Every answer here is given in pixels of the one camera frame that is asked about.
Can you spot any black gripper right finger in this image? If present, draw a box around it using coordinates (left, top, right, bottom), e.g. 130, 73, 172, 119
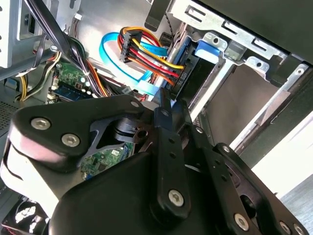
172, 99, 309, 235

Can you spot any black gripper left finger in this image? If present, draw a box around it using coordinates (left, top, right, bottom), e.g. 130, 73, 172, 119
8, 87, 192, 222

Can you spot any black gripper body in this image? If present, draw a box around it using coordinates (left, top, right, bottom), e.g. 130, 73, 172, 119
47, 151, 228, 235

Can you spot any light blue data wire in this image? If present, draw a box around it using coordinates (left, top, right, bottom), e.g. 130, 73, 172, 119
99, 31, 177, 106

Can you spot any red yellow power wire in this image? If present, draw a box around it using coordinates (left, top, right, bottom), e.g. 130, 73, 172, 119
117, 26, 189, 86

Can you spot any hard disk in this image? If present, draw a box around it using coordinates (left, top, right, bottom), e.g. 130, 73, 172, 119
166, 34, 222, 116

